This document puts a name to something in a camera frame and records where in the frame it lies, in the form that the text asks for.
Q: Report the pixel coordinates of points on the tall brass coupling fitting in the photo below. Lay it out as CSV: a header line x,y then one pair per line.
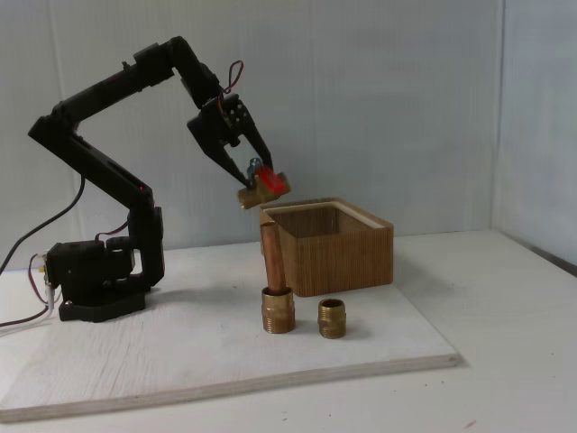
x,y
277,313

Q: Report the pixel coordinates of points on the small controller board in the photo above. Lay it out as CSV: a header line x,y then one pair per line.
x,y
44,270

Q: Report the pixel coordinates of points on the copper pipe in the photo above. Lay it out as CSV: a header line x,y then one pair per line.
x,y
272,257

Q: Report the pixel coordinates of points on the ribbed wooden box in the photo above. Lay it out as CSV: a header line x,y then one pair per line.
x,y
342,261

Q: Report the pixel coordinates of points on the white plywood board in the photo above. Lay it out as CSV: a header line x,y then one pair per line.
x,y
270,361

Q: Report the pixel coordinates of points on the short brass threaded nipple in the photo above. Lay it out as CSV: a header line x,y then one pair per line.
x,y
332,320

